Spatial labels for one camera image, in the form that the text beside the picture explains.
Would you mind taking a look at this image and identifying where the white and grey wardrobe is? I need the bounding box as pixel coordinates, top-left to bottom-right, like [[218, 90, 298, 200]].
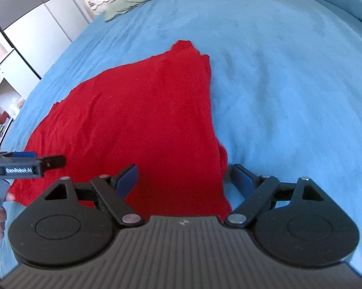
[[0, 0, 93, 80]]

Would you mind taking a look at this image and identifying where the bed with blue sheet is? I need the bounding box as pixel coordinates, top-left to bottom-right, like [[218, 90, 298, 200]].
[[0, 0, 362, 277]]

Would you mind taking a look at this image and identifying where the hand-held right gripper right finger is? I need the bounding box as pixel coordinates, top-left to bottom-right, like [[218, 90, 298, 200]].
[[224, 163, 326, 228]]

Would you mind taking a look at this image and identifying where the person's left hand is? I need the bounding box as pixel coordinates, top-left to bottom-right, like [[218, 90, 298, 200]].
[[0, 193, 16, 240]]

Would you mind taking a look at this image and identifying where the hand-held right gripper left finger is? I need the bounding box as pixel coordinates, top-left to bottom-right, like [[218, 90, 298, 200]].
[[44, 164, 145, 227]]

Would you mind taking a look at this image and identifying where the red knit sweater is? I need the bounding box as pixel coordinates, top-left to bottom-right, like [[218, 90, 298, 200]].
[[8, 40, 233, 217]]

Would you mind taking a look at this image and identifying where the white shelf unit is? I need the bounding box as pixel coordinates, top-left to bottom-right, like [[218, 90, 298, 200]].
[[0, 36, 43, 146]]

